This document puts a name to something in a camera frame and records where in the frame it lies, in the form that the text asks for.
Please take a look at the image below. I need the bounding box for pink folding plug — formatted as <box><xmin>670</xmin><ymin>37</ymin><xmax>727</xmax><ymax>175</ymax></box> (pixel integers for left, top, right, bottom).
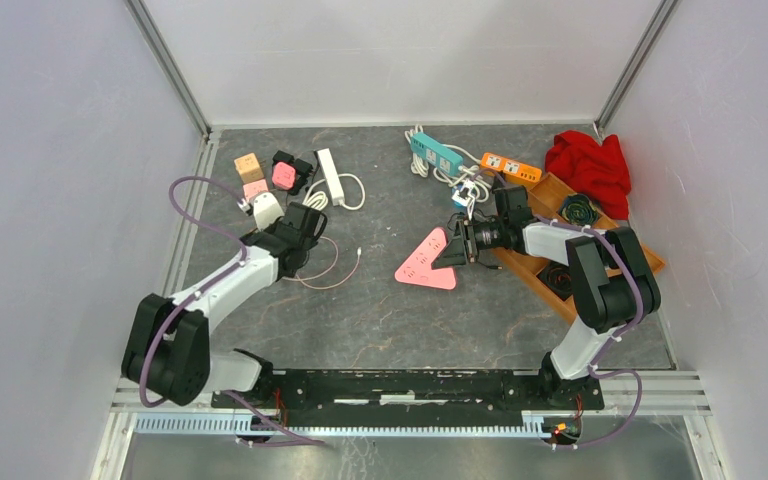
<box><xmin>271</xmin><ymin>162</ymin><xmax>296</xmax><ymax>191</ymax></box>

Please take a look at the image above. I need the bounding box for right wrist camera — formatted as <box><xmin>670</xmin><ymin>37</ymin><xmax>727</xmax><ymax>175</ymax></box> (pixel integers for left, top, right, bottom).
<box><xmin>452</xmin><ymin>181</ymin><xmax>480</xmax><ymax>219</ymax></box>

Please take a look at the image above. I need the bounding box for pink square power strip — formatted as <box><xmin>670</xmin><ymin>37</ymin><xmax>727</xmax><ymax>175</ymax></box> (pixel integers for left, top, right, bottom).
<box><xmin>394</xmin><ymin>227</ymin><xmax>457</xmax><ymax>291</ymax></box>

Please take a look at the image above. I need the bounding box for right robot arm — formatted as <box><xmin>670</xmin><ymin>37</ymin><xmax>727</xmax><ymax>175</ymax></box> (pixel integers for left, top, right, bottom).
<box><xmin>431</xmin><ymin>186</ymin><xmax>661</xmax><ymax>408</ymax></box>

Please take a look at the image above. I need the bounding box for black ring object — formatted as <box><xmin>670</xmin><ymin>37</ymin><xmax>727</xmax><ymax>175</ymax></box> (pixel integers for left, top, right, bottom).
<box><xmin>537</xmin><ymin>261</ymin><xmax>572</xmax><ymax>300</ymax></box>

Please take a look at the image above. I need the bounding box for small black adapter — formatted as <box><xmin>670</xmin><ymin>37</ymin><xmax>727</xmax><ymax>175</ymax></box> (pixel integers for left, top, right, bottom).
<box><xmin>272</xmin><ymin>150</ymin><xmax>295</xmax><ymax>165</ymax></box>

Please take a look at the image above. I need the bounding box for pink plug adapter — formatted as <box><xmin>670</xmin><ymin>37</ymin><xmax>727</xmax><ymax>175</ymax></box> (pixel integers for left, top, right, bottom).
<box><xmin>243</xmin><ymin>179</ymin><xmax>270</xmax><ymax>202</ymax></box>

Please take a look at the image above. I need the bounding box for dark green ring object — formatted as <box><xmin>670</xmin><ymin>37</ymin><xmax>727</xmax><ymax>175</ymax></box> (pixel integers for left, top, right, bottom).
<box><xmin>557</xmin><ymin>193</ymin><xmax>601</xmax><ymax>227</ymax></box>

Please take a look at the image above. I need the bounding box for wooden cube adapter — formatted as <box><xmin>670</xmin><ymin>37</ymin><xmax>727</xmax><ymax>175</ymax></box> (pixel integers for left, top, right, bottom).
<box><xmin>233</xmin><ymin>153</ymin><xmax>265</xmax><ymax>184</ymax></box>

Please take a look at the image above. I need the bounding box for black adapter cable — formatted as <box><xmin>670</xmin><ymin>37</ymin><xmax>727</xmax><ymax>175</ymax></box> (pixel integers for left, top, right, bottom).
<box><xmin>447</xmin><ymin>210</ymin><xmax>505</xmax><ymax>272</ymax></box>

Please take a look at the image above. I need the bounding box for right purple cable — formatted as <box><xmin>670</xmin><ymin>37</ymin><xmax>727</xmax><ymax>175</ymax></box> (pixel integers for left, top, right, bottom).
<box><xmin>476</xmin><ymin>168</ymin><xmax>646</xmax><ymax>452</ymax></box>

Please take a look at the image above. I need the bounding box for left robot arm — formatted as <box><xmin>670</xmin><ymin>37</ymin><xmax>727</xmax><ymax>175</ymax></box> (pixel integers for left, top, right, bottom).
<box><xmin>121</xmin><ymin>202</ymin><xmax>328</xmax><ymax>408</ymax></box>

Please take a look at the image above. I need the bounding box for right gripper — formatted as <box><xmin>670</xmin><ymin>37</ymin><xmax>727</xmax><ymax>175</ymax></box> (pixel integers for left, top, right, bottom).
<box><xmin>432</xmin><ymin>215</ymin><xmax>508</xmax><ymax>269</ymax></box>

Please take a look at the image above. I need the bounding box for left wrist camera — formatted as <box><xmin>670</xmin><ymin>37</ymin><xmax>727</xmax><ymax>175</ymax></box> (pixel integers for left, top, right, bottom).
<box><xmin>250</xmin><ymin>191</ymin><xmax>285</xmax><ymax>231</ymax></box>

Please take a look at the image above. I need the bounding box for red cloth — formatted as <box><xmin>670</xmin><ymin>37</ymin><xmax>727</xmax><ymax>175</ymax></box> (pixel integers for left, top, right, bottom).
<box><xmin>545</xmin><ymin>130</ymin><xmax>632</xmax><ymax>220</ymax></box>

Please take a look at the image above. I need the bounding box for teal power strip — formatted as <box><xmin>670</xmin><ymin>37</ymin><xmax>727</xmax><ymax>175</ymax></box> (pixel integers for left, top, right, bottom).
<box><xmin>409</xmin><ymin>132</ymin><xmax>463</xmax><ymax>176</ymax></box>

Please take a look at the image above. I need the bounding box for white coiled cord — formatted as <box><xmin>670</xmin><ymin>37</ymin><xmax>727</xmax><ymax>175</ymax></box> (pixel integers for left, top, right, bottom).
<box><xmin>303</xmin><ymin>173</ymin><xmax>367</xmax><ymax>213</ymax></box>

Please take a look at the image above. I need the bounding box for orange divided tray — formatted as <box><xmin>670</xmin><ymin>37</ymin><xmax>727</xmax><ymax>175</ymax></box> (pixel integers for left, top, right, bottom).
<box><xmin>489</xmin><ymin>172</ymin><xmax>668</xmax><ymax>326</ymax></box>

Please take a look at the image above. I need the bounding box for orange power strip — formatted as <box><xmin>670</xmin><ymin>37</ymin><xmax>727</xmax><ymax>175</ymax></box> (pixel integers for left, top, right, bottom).
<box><xmin>480</xmin><ymin>152</ymin><xmax>542</xmax><ymax>186</ymax></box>

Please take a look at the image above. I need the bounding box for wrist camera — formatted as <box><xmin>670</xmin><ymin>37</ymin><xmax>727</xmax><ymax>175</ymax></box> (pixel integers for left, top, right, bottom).
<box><xmin>452</xmin><ymin>181</ymin><xmax>480</xmax><ymax>219</ymax></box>
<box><xmin>250</xmin><ymin>191</ymin><xmax>285</xmax><ymax>231</ymax></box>

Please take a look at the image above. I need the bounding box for pink thin cable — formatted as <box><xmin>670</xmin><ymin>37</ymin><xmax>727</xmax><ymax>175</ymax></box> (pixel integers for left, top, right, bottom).
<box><xmin>280</xmin><ymin>235</ymin><xmax>364</xmax><ymax>291</ymax></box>

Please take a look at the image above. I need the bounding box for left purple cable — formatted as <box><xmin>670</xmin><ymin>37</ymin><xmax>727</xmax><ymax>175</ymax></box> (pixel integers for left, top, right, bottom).
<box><xmin>138</xmin><ymin>176</ymin><xmax>327</xmax><ymax>449</ymax></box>

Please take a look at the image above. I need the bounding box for purple cable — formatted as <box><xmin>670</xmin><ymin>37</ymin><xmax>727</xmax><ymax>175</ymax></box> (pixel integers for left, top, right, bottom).
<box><xmin>476</xmin><ymin>168</ymin><xmax>646</xmax><ymax>452</ymax></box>
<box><xmin>138</xmin><ymin>176</ymin><xmax>327</xmax><ymax>449</ymax></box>

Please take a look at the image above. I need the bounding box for blue folding extension socket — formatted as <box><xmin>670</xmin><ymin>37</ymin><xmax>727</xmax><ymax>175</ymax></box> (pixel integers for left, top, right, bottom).
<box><xmin>452</xmin><ymin>190</ymin><xmax>471</xmax><ymax>208</ymax></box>

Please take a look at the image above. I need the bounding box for teal strip white cord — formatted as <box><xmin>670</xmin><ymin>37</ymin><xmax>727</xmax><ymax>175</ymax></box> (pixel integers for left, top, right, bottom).
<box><xmin>405</xmin><ymin>124</ymin><xmax>491</xmax><ymax>200</ymax></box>

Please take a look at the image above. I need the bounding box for white usb power strip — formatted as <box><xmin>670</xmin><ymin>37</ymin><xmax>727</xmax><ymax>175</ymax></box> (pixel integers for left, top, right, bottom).
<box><xmin>315</xmin><ymin>148</ymin><xmax>345</xmax><ymax>206</ymax></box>

